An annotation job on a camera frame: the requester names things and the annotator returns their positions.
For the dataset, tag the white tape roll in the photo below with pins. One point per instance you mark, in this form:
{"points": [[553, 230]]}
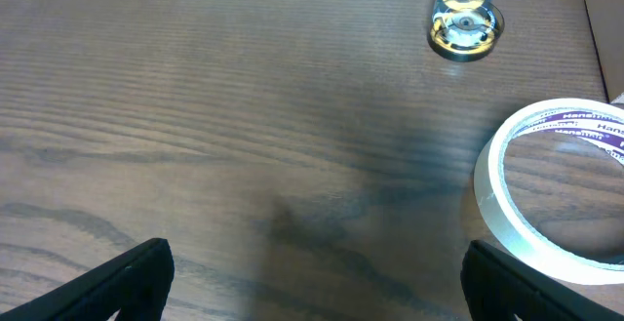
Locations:
{"points": [[598, 123]]}

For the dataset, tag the black yellow correction tape dispenser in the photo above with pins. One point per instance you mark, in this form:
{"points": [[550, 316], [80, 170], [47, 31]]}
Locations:
{"points": [[464, 30]]}

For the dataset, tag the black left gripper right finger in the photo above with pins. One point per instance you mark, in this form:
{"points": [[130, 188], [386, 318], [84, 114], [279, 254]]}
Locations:
{"points": [[498, 287]]}

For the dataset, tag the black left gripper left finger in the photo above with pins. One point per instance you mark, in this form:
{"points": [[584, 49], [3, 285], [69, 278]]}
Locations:
{"points": [[132, 286]]}

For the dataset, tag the open cardboard box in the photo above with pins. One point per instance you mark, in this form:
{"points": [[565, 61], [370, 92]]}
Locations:
{"points": [[606, 20]]}

